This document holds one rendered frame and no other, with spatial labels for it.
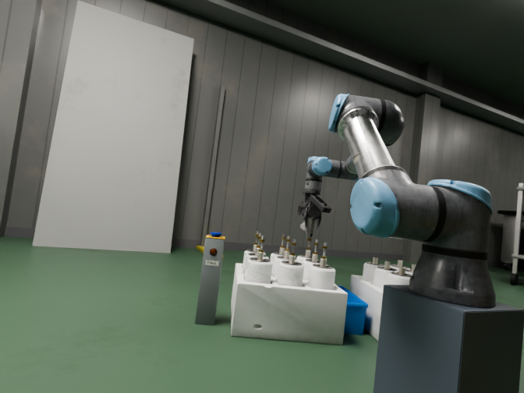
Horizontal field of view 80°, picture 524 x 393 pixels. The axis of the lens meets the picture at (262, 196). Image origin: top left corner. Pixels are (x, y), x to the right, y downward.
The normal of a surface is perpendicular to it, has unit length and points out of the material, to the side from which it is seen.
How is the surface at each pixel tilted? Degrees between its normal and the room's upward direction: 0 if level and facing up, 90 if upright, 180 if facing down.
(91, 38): 82
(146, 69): 82
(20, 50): 90
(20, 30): 90
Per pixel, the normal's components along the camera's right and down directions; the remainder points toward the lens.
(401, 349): -0.91, -0.13
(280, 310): 0.10, -0.04
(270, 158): 0.41, 0.00
